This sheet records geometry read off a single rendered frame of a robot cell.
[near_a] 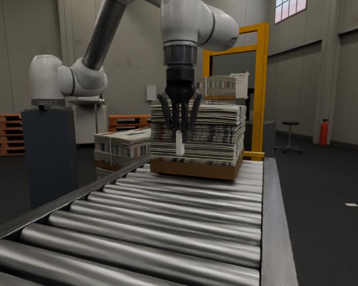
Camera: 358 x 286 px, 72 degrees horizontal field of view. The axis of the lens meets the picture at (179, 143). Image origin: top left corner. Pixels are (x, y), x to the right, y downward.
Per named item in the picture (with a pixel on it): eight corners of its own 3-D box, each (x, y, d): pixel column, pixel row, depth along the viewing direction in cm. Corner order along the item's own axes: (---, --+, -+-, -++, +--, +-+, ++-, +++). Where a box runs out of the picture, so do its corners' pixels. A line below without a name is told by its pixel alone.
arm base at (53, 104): (20, 111, 113) (18, 99, 112) (36, 110, 134) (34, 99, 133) (62, 111, 117) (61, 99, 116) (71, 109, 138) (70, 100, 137)
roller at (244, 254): (60, 224, 59) (58, 205, 59) (266, 267, 44) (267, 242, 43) (42, 235, 55) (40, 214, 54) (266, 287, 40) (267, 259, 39)
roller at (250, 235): (79, 213, 65) (78, 196, 65) (265, 247, 50) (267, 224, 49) (65, 222, 61) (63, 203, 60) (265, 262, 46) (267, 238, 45)
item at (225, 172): (166, 161, 99) (166, 150, 99) (239, 167, 90) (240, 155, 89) (149, 171, 84) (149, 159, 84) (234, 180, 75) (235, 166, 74)
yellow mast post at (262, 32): (249, 192, 285) (257, 23, 254) (252, 190, 292) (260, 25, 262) (256, 194, 280) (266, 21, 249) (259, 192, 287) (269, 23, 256)
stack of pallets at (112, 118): (166, 154, 495) (166, 114, 481) (175, 163, 421) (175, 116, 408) (108, 157, 467) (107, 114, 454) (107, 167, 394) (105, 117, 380)
